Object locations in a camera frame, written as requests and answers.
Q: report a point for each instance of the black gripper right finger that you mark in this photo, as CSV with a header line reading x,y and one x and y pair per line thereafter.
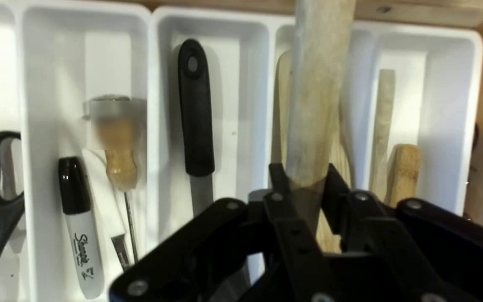
x,y
431,252

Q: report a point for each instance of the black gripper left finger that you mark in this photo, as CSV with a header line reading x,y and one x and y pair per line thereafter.
x,y
196,257

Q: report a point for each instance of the wide bamboo spatula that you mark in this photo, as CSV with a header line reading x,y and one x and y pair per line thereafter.
x,y
280,111

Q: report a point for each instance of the white drawer organizer tray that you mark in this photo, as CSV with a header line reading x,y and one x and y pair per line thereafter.
x,y
50,68

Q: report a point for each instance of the brown wooden slotted spoon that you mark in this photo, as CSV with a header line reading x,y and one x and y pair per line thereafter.
x,y
406,173

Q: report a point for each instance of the white marker with black cap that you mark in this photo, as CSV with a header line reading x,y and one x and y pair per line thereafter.
x,y
82,245

